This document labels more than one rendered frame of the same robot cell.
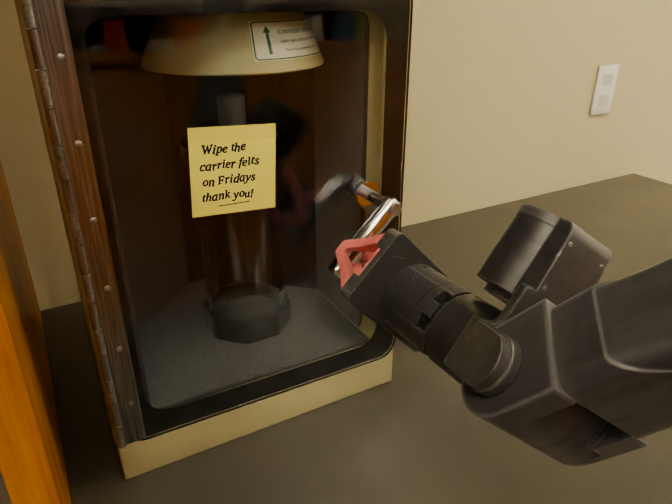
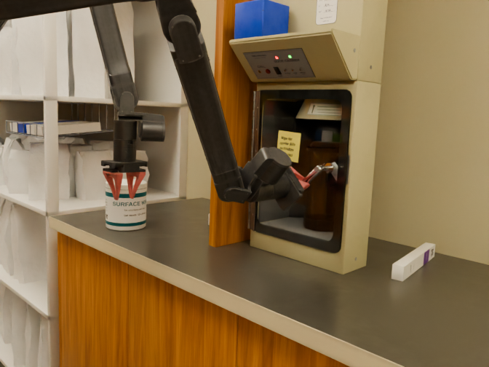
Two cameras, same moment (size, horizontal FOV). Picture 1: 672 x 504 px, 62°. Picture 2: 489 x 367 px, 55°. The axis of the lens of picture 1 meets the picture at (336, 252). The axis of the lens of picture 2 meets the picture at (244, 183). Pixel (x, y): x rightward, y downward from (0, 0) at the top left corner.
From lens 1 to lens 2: 1.07 m
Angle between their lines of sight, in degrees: 72
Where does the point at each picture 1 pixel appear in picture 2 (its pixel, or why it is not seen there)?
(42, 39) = (255, 103)
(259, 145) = (295, 140)
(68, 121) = (255, 123)
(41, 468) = (215, 203)
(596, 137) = not seen: outside the picture
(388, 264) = not seen: hidden behind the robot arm
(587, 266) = (260, 159)
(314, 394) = (308, 255)
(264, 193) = (295, 156)
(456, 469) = (297, 286)
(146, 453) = (255, 239)
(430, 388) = (346, 282)
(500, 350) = not seen: hidden behind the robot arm
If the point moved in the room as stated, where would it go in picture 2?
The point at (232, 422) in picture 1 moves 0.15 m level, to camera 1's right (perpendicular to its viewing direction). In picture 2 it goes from (279, 246) to (300, 263)
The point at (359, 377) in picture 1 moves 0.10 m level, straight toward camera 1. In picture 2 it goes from (327, 261) to (289, 262)
